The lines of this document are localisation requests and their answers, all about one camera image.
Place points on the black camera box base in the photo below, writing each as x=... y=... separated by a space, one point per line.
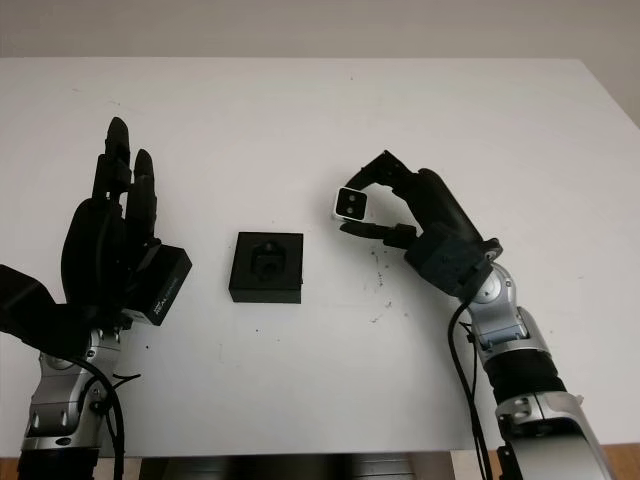
x=265 y=290

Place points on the grey robot torso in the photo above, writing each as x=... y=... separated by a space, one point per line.
x=300 y=467

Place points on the small silver square camera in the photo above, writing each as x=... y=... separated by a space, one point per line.
x=351 y=204

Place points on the black printed box lid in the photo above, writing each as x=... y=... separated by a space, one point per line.
x=167 y=285

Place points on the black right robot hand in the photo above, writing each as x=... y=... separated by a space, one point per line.
x=440 y=205

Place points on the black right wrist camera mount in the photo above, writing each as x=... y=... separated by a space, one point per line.
x=450 y=260

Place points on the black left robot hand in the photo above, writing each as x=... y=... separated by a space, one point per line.
x=95 y=250

